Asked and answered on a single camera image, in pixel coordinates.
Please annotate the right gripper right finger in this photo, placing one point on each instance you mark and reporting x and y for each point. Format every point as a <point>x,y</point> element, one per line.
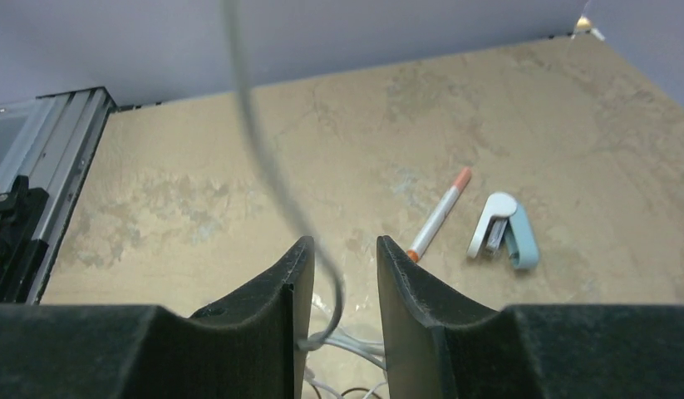
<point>441,344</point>

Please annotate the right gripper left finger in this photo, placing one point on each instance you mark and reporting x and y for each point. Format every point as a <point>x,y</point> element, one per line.
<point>244,345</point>

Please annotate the white orange marker pen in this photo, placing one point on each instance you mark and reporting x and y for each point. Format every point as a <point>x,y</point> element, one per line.
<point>437,217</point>

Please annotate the light blue stapler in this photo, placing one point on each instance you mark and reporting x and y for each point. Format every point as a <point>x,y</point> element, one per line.
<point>505,222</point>

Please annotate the aluminium frame rail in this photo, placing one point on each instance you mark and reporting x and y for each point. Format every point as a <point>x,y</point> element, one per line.
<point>52,140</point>

